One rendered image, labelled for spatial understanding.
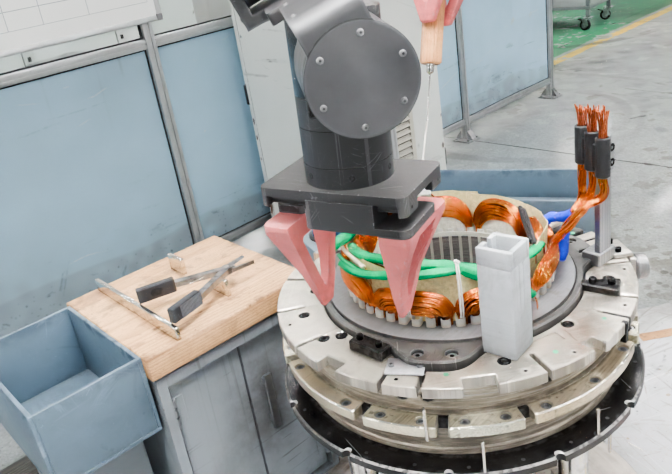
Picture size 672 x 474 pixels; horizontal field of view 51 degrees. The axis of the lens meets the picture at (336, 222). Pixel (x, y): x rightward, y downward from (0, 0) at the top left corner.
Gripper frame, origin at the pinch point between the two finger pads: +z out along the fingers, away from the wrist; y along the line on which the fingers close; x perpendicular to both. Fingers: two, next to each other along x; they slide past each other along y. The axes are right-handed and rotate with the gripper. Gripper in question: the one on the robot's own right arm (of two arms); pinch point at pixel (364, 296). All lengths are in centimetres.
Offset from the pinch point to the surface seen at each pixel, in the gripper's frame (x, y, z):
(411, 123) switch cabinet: 251, -101, 68
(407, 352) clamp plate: 3.7, 1.2, 6.8
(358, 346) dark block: 3.3, -2.8, 6.8
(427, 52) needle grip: 15.1, 0.0, -13.6
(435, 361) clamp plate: 3.2, 3.6, 6.8
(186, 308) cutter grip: 6.9, -23.4, 8.9
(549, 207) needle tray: 42.0, 3.8, 10.8
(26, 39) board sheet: 135, -193, 4
